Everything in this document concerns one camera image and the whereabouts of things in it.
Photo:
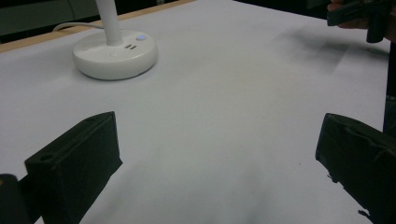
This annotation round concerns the white desk lamp base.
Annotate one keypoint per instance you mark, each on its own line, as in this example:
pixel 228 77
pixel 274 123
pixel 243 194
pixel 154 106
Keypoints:
pixel 115 56

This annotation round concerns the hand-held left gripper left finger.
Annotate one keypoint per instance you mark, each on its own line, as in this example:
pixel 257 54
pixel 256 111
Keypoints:
pixel 74 161

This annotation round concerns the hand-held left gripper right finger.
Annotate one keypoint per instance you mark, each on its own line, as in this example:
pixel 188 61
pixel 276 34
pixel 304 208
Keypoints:
pixel 361 161

